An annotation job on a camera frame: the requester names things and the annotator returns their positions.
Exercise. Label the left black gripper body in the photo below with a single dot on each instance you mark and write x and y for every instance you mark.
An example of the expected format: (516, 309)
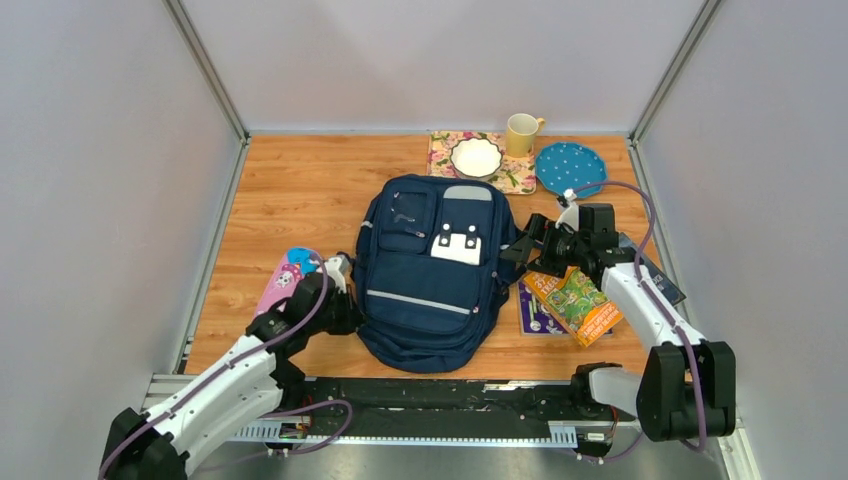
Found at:
(338, 318)

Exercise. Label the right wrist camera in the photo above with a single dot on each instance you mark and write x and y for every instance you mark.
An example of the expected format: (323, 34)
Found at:
(569, 211)

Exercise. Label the white scalloped bowl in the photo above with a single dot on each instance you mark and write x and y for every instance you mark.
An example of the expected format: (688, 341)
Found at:
(476, 158)

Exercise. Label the dark blue novel book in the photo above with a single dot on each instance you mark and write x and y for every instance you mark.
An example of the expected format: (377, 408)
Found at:
(664, 284)

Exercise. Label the floral placemat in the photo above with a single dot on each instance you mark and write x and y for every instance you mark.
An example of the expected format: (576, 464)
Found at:
(515, 175)

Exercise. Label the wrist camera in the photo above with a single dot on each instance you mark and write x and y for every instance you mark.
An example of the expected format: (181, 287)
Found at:
(569, 211)
(337, 267)

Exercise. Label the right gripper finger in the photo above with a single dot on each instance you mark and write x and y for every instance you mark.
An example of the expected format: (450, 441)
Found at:
(518, 252)
(536, 225)

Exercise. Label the navy blue school backpack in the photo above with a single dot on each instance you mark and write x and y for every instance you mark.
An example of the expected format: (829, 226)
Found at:
(428, 272)

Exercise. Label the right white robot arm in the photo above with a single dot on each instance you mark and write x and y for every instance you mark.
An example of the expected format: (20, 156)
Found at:
(687, 391)

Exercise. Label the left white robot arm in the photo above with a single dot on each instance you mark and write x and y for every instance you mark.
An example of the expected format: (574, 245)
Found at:
(254, 378)

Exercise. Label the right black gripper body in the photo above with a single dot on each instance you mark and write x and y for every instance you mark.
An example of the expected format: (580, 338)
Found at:
(560, 249)

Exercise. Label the purple illustrated book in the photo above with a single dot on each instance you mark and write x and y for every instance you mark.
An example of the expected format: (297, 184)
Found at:
(535, 320)

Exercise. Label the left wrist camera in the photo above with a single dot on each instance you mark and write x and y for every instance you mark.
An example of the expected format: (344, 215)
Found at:
(337, 267)

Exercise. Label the pink cartoon pencil case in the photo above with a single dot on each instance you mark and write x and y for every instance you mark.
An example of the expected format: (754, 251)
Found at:
(295, 264)

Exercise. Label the blue polka dot plate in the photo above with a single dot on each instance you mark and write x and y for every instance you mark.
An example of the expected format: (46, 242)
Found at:
(569, 165)

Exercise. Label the orange treehouse children's book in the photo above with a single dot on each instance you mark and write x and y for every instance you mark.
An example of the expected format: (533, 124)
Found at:
(574, 299)

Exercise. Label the yellow mug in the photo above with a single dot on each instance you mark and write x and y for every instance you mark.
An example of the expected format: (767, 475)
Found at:
(521, 132)

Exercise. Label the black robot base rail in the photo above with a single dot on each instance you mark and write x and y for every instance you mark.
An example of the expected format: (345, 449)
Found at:
(433, 412)

